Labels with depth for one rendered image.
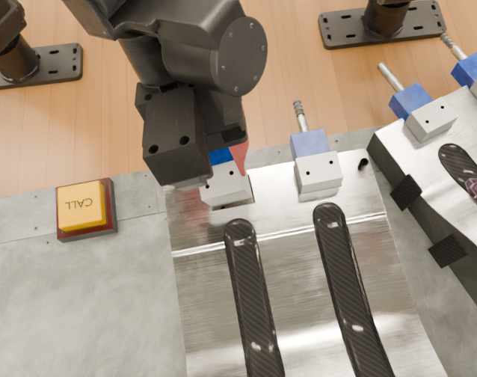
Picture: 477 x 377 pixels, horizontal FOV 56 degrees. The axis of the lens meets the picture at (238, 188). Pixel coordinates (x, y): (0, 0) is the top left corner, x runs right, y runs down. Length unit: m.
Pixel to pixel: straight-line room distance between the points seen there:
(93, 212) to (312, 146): 0.30
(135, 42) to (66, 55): 0.45
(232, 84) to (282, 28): 0.48
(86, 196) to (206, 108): 0.30
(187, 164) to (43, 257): 0.38
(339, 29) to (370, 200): 0.34
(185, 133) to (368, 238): 0.28
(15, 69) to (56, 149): 0.14
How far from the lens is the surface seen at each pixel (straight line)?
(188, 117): 0.36
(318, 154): 0.54
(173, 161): 0.34
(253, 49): 0.34
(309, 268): 0.53
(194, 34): 0.32
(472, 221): 0.60
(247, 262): 0.53
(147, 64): 0.39
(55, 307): 0.67
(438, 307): 0.65
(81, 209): 0.64
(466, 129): 0.68
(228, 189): 0.49
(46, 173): 0.73
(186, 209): 0.55
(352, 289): 0.54
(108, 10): 0.35
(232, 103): 0.44
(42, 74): 0.82
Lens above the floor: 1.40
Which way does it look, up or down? 69 degrees down
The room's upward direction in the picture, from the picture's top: 8 degrees counter-clockwise
